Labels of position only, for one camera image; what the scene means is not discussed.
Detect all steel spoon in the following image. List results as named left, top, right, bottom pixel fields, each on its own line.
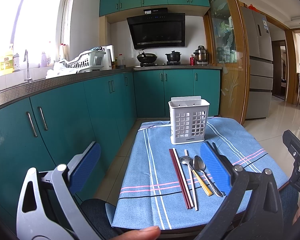
left=193, top=155, right=223, bottom=197

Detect beige chopstick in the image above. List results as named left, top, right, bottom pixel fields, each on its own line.
left=184, top=149, right=198, bottom=211

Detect gold handled steel spoon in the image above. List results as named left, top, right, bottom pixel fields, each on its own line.
left=179, top=156, right=213, bottom=196

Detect red and white chopstick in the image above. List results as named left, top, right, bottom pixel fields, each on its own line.
left=172, top=148, right=194, bottom=209

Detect dark red chopstick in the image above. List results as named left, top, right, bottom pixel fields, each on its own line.
left=169, top=148, right=191, bottom=209

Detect person's left hand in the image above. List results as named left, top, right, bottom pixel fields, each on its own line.
left=111, top=226, right=161, bottom=240

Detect teal lower cabinets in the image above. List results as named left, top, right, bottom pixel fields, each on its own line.
left=0, top=67, right=221, bottom=230

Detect blue striped tablecloth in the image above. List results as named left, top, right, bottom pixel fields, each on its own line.
left=111, top=116, right=289, bottom=231

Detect white plastic utensil caddy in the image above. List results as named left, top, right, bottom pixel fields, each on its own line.
left=168, top=96, right=210, bottom=145

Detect silver refrigerator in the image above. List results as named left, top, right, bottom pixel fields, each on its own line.
left=241, top=7, right=273, bottom=119

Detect chrome sink faucet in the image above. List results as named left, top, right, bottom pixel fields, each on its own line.
left=24, top=49, right=32, bottom=83

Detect white dish rack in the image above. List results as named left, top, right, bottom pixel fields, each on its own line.
left=60, top=50, right=106, bottom=73

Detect red thermos bottle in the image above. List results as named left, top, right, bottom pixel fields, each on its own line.
left=190, top=54, right=195, bottom=66

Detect steel pressure cooker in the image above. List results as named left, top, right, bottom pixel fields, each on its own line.
left=193, top=45, right=209, bottom=64

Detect clear oil bottle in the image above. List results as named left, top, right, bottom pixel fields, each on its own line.
left=117, top=54, right=126, bottom=69

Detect white electric kettle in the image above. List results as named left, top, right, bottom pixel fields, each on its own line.
left=102, top=45, right=115, bottom=70

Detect gas stove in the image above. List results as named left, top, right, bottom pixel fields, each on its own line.
left=140, top=61, right=187, bottom=67

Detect black cooking pot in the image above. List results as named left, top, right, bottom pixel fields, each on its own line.
left=166, top=50, right=181, bottom=62

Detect wooden glass sliding door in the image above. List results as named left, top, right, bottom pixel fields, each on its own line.
left=204, top=0, right=250, bottom=124

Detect yellow detergent bottle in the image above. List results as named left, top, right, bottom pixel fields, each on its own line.
left=0, top=43, right=14, bottom=75

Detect black wok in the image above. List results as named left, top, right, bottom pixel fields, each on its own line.
left=137, top=50, right=158, bottom=64

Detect black range hood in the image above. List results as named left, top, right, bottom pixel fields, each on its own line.
left=127, top=12, right=186, bottom=50

